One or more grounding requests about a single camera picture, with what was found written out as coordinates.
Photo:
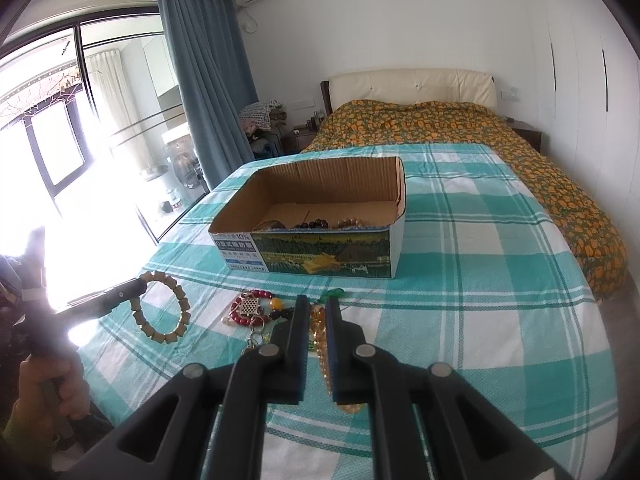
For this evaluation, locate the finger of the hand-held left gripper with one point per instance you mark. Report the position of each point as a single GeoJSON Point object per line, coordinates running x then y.
{"type": "Point", "coordinates": [115, 297]}

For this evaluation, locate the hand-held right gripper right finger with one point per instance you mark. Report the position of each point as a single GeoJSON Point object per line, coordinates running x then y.
{"type": "Point", "coordinates": [336, 370]}

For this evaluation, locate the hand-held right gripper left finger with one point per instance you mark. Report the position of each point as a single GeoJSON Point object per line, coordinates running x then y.
{"type": "Point", "coordinates": [300, 370]}

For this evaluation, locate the printed cardboard box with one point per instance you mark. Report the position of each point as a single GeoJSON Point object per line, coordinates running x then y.
{"type": "Point", "coordinates": [320, 255]}

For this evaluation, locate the person's left forearm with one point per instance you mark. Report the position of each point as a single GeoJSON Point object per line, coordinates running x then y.
{"type": "Point", "coordinates": [25, 435]}

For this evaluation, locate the green bead jewelry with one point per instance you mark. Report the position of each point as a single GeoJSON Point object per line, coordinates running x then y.
{"type": "Point", "coordinates": [334, 294]}

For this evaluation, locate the person's left hand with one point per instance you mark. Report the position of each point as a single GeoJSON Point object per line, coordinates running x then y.
{"type": "Point", "coordinates": [70, 385]}

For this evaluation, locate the metal basin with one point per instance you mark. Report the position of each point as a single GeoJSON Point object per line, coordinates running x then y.
{"type": "Point", "coordinates": [152, 172]}

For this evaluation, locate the washing machine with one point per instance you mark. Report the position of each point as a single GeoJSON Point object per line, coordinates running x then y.
{"type": "Point", "coordinates": [182, 160]}

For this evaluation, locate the black-framed window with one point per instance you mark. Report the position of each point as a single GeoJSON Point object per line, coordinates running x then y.
{"type": "Point", "coordinates": [40, 160]}

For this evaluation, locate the teal plaid bed sheet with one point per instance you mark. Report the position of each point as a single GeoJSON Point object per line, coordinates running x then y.
{"type": "Point", "coordinates": [475, 285]}

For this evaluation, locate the sliding glass door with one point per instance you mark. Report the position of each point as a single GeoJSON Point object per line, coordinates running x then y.
{"type": "Point", "coordinates": [90, 85]}

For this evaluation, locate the pile of clothes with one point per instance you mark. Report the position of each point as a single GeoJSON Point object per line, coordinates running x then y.
{"type": "Point", "coordinates": [260, 120]}

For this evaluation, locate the wooden nightstand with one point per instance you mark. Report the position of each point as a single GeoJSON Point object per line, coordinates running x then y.
{"type": "Point", "coordinates": [300, 140]}
{"type": "Point", "coordinates": [527, 135]}

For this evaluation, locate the blue curtain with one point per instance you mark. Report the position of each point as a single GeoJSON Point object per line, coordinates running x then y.
{"type": "Point", "coordinates": [205, 85]}

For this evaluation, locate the orange floral quilt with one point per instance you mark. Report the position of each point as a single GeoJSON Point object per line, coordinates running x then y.
{"type": "Point", "coordinates": [550, 170]}

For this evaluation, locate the cream padded headboard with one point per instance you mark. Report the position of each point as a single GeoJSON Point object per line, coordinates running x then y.
{"type": "Point", "coordinates": [410, 85]}

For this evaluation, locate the white wardrobe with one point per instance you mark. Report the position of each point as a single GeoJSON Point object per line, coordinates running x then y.
{"type": "Point", "coordinates": [575, 85]}

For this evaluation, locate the wall switch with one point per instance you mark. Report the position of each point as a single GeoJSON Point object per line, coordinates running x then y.
{"type": "Point", "coordinates": [508, 94]}

